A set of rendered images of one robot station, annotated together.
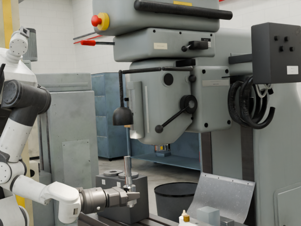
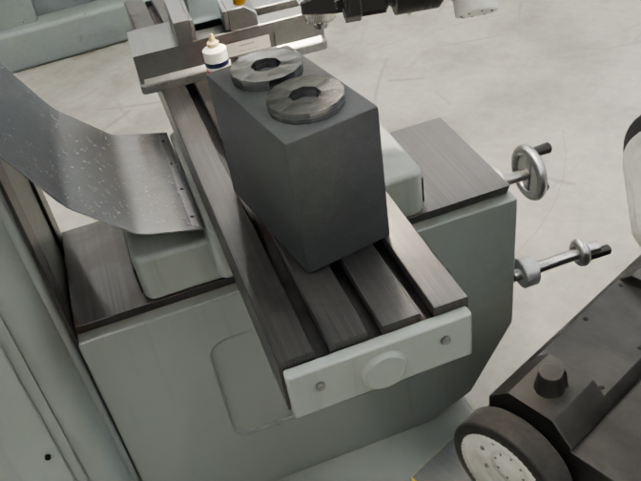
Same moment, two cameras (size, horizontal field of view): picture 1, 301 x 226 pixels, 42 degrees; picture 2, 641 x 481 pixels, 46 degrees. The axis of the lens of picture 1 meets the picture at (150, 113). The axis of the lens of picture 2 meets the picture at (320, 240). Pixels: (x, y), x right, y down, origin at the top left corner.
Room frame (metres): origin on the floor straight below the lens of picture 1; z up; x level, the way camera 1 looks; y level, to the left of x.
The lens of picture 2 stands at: (2.49, 0.49, 1.56)
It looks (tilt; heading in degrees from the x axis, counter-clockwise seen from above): 39 degrees down; 204
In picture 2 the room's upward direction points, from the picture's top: 9 degrees counter-clockwise
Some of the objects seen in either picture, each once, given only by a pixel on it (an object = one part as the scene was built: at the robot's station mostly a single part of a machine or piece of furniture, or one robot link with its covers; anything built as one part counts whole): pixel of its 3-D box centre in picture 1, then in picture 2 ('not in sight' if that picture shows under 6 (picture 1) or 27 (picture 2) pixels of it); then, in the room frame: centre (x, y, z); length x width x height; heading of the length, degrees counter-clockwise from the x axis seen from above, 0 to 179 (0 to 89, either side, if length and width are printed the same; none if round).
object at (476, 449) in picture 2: not in sight; (511, 466); (1.76, 0.43, 0.50); 0.20 x 0.05 x 0.20; 60
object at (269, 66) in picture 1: (278, 54); not in sight; (1.41, -0.48, 1.62); 0.20 x 0.09 x 0.21; 127
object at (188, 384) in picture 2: not in sight; (304, 324); (1.49, -0.01, 0.45); 0.80 x 0.30 x 0.60; 127
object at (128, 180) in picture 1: (127, 171); not in sight; (1.44, 0.10, 1.22); 0.03 x 0.03 x 0.11
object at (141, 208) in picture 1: (121, 194); (297, 150); (1.74, 0.15, 1.05); 0.22 x 0.12 x 0.20; 47
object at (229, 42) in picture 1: (241, 54); not in sight; (1.80, -0.43, 1.66); 0.80 x 0.23 x 0.20; 127
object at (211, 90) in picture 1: (195, 98); not in sight; (1.62, -0.19, 1.47); 0.24 x 0.19 x 0.26; 37
